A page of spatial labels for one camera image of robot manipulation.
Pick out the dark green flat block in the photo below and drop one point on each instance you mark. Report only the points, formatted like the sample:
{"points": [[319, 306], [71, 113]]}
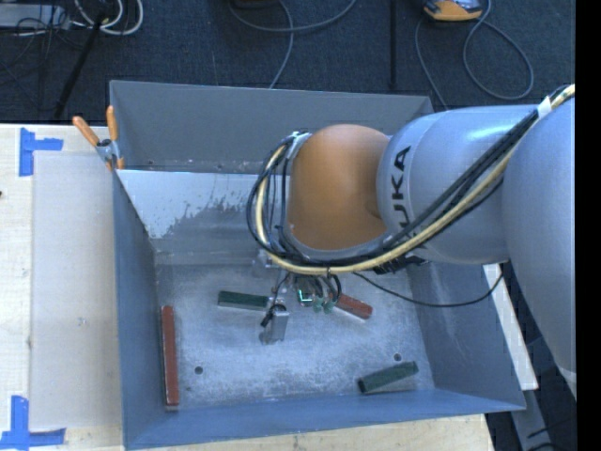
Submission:
{"points": [[241, 300], [388, 377]]}

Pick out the pale flat board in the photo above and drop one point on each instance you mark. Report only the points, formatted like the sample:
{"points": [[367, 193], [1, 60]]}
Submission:
{"points": [[70, 275]]}

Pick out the red-brown flat block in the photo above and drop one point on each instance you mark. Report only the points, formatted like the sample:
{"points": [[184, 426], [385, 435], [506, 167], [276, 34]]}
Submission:
{"points": [[170, 355], [357, 306]]}

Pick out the grey metal bin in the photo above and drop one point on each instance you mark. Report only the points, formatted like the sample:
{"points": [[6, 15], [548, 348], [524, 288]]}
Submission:
{"points": [[235, 355]]}

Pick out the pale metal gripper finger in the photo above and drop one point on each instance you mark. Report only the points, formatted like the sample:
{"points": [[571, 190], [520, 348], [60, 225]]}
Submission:
{"points": [[280, 323]]}

